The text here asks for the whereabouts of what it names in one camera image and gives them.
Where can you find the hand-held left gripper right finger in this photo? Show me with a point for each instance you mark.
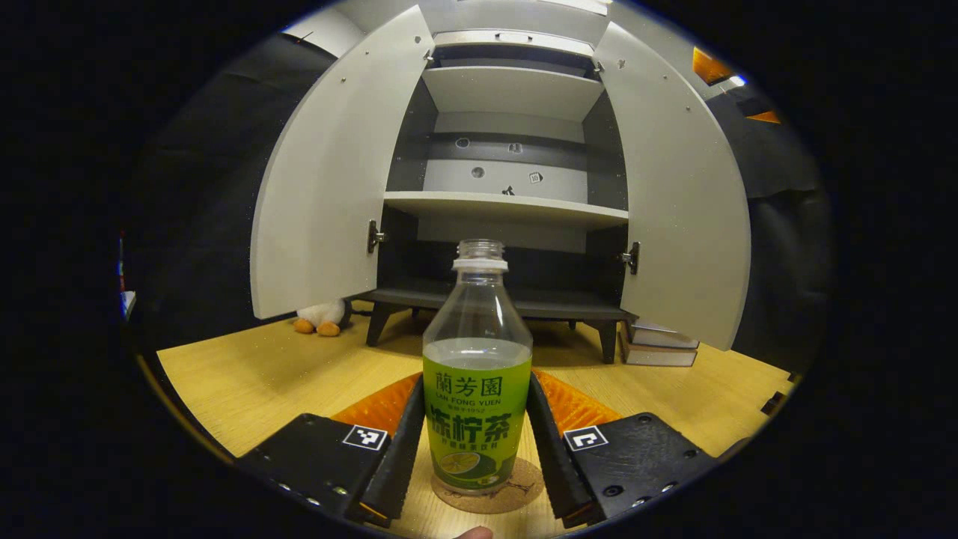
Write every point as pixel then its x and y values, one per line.
pixel 554 464

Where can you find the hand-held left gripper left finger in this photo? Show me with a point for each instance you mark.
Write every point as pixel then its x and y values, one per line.
pixel 400 464

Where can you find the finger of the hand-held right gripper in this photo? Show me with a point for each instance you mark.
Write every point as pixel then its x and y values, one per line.
pixel 765 117
pixel 712 67

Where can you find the round cork coaster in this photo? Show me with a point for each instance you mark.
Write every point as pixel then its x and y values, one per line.
pixel 524 495

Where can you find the green label tea bottle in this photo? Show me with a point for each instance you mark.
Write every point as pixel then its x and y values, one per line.
pixel 477 404

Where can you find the grey cabinet door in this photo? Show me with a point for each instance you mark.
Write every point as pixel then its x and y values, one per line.
pixel 681 202
pixel 329 187

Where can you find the grey cabinet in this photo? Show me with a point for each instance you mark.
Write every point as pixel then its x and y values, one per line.
pixel 509 176

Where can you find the grey cabinet shelf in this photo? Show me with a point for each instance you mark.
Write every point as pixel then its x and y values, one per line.
pixel 509 208
pixel 513 91

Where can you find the black backdrop cloth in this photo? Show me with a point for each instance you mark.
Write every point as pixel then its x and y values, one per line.
pixel 202 209
pixel 786 247

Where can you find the pale stacked book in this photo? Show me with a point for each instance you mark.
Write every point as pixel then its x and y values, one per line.
pixel 662 335
pixel 658 356

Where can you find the penguin plush toy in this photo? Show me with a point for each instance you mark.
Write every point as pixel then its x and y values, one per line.
pixel 323 314

